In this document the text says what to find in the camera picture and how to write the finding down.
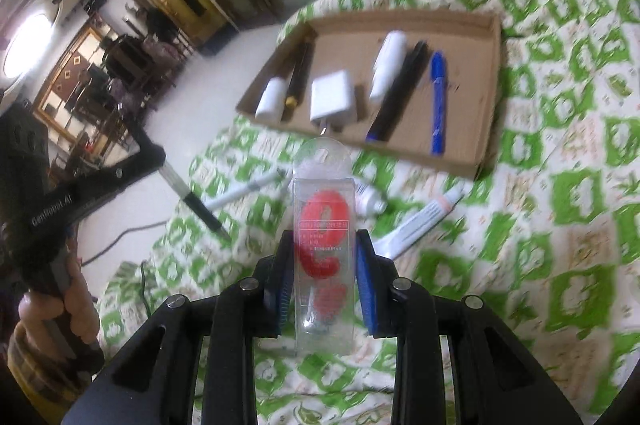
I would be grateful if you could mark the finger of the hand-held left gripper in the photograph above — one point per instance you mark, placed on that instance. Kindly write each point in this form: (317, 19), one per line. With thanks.
(142, 140)
(110, 187)

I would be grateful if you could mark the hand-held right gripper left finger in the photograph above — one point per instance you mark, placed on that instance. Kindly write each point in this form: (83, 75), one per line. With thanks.
(282, 287)

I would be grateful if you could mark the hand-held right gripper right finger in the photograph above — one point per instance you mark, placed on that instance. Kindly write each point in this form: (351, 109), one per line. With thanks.
(365, 292)

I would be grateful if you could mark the clear case with red item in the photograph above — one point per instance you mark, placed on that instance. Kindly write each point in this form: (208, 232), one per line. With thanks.
(325, 225)

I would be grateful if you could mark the black and silver pen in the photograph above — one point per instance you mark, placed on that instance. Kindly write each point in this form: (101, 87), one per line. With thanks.
(195, 202)

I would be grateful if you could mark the black marker with yellow end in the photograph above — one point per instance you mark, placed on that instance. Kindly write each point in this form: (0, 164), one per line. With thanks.
(297, 80)

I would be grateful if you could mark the black marker with blue ends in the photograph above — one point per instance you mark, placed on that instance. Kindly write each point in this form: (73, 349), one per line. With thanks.
(397, 95)

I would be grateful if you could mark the blue pen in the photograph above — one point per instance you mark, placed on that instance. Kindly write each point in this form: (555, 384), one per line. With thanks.
(438, 105)

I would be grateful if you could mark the cardboard box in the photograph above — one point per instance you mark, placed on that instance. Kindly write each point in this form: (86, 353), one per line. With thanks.
(465, 115)

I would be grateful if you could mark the tall white bottle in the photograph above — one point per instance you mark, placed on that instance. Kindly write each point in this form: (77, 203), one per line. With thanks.
(387, 65)

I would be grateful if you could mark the person's left forearm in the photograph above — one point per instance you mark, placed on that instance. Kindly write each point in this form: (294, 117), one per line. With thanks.
(35, 370)

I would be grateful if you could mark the person's left hand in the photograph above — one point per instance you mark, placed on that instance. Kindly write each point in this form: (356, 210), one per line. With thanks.
(75, 300)

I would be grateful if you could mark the dark wooden chairs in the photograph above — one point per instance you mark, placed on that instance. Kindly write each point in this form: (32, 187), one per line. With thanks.
(130, 70)

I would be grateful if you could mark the small white tube orange cap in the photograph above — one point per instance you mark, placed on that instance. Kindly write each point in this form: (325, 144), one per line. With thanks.
(420, 225)

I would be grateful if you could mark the large white printed tube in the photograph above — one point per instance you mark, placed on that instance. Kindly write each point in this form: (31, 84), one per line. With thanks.
(370, 201)

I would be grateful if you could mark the grey pen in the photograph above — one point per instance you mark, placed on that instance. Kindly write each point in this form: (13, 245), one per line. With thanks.
(240, 192)

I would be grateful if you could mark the small white bottle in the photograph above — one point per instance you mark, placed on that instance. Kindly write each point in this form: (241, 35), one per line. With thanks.
(270, 100)

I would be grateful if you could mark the oval ceiling light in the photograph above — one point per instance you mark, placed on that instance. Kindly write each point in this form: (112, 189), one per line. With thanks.
(32, 32)

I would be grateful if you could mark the white charger plug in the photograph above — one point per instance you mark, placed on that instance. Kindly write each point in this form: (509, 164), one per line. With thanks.
(332, 100)

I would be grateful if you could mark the green and white printed blanket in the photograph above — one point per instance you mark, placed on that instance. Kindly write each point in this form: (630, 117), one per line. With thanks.
(540, 205)

